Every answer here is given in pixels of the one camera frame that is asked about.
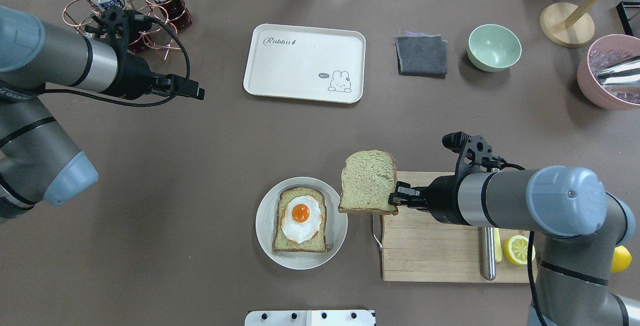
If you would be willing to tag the plain bread slice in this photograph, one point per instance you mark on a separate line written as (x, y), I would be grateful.
(368, 179)

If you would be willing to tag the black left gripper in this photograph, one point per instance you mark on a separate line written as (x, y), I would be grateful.
(134, 77)

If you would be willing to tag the yellow lemon lower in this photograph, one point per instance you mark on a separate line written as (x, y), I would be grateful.
(621, 259)

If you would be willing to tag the cream rabbit tray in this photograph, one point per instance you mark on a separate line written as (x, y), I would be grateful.
(306, 62)

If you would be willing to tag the black frame object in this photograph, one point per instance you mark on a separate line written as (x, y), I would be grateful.
(628, 13)

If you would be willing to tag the fried egg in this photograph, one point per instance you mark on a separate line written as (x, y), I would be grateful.
(302, 219)

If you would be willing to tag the ice cubes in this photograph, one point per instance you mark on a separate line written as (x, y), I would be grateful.
(602, 59)

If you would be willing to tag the mint green bowl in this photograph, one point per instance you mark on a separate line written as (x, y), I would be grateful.
(493, 48)

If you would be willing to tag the bread slice with egg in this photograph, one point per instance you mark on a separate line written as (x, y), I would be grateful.
(315, 245)

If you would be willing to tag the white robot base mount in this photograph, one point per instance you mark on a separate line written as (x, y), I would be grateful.
(311, 318)

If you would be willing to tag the grey folded cloth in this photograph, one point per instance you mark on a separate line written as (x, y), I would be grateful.
(421, 54)

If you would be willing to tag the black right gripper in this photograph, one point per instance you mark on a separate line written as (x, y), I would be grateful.
(443, 199)

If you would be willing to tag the yellow plastic knife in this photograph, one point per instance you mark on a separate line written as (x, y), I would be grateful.
(498, 254)

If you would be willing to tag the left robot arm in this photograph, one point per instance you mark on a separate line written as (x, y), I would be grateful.
(40, 162)

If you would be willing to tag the half lemon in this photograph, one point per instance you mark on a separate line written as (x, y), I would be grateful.
(517, 250)

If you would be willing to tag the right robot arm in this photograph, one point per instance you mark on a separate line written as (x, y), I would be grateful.
(580, 223)

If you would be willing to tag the wooden mug stand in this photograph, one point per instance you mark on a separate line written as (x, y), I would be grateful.
(568, 25)

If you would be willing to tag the bamboo cutting board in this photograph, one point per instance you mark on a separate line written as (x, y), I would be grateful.
(417, 248)

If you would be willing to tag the metal ice scoop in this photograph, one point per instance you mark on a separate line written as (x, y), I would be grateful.
(623, 73)

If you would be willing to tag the white round plate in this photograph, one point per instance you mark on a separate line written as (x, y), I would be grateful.
(265, 224)

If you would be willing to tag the copper wire bottle rack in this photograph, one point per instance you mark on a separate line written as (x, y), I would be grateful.
(83, 16)

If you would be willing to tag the pink bowl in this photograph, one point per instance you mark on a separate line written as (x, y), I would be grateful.
(588, 83)

